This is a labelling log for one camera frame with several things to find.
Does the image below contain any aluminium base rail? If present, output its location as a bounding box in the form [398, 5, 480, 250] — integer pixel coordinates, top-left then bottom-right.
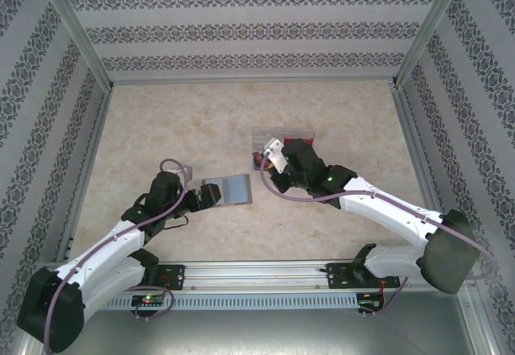
[43, 261, 472, 293]

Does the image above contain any aluminium frame post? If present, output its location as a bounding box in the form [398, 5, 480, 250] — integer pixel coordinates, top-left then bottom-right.
[389, 0, 471, 90]
[38, 0, 116, 90]
[454, 288, 498, 355]

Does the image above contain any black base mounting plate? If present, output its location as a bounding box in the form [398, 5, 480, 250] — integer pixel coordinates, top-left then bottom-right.
[326, 262, 399, 291]
[159, 264, 187, 291]

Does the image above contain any grey metal panel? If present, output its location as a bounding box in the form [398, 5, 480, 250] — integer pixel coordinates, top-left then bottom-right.
[80, 310, 486, 355]

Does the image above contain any slotted grey cable duct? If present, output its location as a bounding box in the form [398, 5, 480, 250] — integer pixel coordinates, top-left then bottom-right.
[84, 292, 360, 312]

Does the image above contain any aluminium side rail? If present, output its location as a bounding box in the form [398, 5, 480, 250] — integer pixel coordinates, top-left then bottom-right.
[56, 85, 116, 266]
[389, 83, 459, 262]

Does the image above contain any clear acrylic organizer box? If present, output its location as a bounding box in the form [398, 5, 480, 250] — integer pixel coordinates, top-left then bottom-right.
[251, 128, 315, 171]

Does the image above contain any purple cable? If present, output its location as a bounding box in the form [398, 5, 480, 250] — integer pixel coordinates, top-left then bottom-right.
[43, 157, 193, 352]
[259, 151, 496, 316]

